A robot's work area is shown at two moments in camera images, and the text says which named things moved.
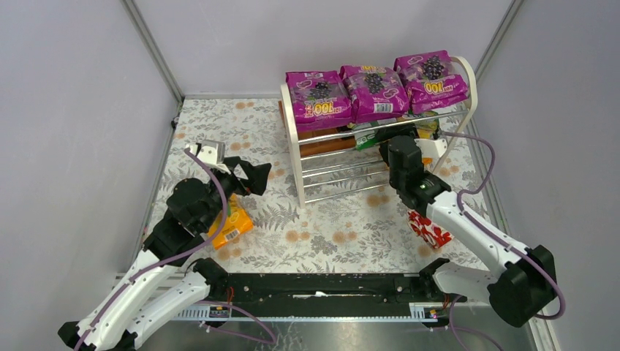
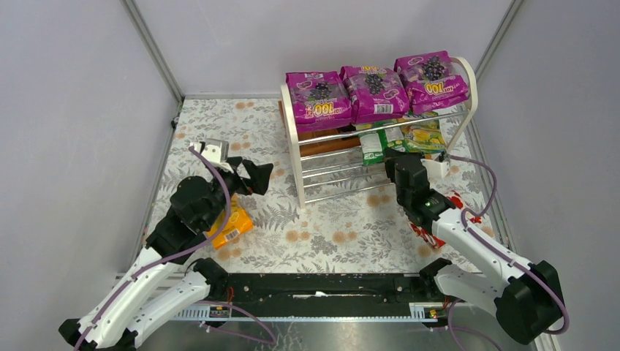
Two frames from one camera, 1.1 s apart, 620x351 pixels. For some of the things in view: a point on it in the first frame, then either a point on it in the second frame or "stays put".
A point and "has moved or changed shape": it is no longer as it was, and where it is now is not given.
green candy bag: (369, 138) has moved or changed shape
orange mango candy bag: (237, 221) stays put
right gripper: (394, 134) to (404, 161)
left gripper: (235, 172) stays put
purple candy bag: (319, 99) stays put
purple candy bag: (431, 80) stays put
